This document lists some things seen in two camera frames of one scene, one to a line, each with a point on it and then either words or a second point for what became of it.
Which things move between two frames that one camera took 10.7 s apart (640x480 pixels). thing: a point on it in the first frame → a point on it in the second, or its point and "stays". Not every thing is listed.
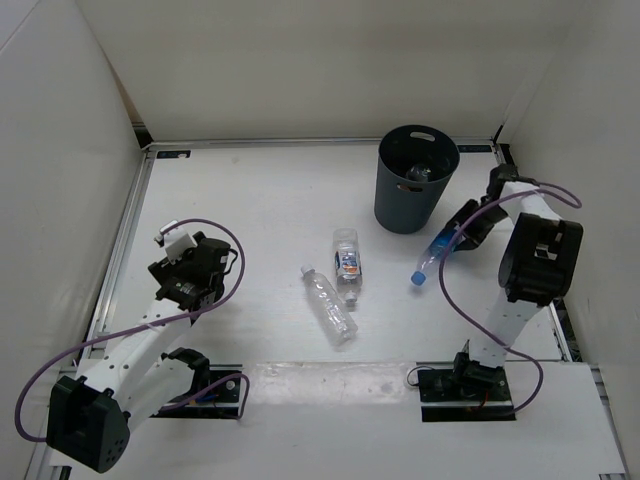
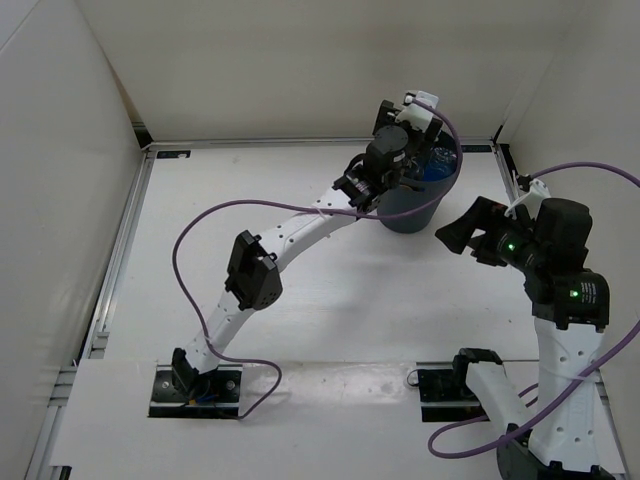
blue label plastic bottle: [436, 250] → [441, 164]
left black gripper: [164, 269] → [423, 140]
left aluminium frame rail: [136, 195] stays
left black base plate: [221, 402] stays
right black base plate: [443, 399] stays
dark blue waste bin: [403, 205] stays
